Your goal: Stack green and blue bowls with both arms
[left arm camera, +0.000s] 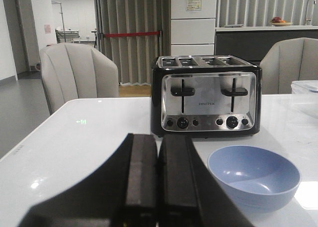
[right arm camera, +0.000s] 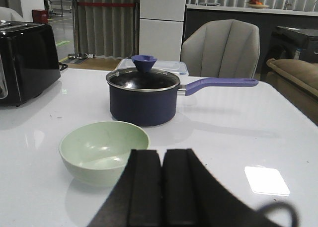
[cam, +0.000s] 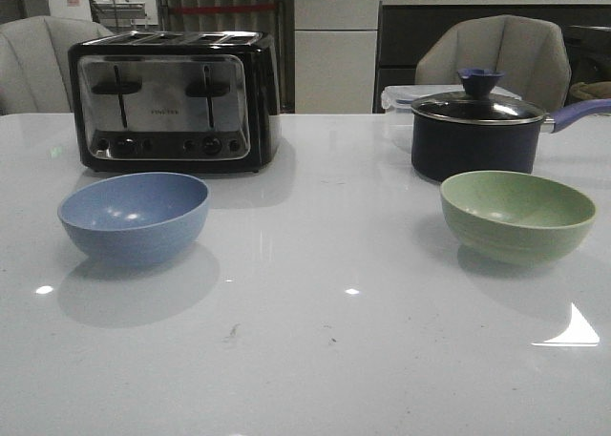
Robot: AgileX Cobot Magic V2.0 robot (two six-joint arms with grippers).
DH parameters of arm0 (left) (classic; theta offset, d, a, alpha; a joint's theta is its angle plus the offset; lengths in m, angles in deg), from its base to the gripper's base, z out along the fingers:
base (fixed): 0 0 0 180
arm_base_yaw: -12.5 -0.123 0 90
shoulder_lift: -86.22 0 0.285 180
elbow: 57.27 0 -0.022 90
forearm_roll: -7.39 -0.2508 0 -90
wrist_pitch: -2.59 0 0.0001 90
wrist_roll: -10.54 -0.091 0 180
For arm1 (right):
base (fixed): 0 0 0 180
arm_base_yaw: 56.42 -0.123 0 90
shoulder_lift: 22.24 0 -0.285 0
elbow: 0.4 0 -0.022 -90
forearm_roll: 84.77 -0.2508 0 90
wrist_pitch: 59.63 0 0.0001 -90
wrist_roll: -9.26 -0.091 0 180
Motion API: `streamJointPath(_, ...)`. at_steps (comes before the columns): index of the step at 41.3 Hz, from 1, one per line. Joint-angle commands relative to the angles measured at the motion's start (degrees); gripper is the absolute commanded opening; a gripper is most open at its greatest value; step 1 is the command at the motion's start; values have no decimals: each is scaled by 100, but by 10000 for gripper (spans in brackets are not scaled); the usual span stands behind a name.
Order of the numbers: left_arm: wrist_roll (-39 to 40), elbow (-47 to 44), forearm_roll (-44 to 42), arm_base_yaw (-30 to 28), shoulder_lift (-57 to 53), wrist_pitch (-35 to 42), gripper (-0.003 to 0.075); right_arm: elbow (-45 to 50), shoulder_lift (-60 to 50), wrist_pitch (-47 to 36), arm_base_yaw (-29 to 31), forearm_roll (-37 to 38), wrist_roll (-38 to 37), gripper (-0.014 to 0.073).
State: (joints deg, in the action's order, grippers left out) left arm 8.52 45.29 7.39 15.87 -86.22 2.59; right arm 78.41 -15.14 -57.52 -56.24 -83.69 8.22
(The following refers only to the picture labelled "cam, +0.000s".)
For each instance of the blue bowl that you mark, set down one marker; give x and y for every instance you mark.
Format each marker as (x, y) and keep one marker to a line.
(136, 220)

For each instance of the green bowl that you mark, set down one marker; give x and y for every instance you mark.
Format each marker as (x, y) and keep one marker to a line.
(516, 218)

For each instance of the clear plastic container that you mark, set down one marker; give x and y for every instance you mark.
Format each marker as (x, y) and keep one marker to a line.
(397, 99)

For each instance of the dark blue saucepan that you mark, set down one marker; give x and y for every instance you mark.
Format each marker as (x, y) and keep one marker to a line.
(441, 149)

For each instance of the white cabinet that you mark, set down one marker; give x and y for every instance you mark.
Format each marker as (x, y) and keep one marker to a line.
(335, 45)

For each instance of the black and chrome toaster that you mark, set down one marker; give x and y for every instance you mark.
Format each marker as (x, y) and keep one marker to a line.
(182, 101)

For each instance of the glass pot lid blue knob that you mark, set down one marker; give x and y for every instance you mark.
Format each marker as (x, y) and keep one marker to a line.
(476, 103)

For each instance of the beige chair right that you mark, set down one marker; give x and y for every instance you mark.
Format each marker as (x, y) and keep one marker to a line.
(531, 53)

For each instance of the beige chair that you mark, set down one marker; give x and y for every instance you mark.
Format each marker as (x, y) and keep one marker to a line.
(35, 74)
(531, 53)

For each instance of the woven basket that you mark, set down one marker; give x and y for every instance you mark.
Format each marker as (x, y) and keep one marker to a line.
(596, 91)

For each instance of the beige chair left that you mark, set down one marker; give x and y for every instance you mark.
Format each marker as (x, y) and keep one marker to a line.
(35, 74)

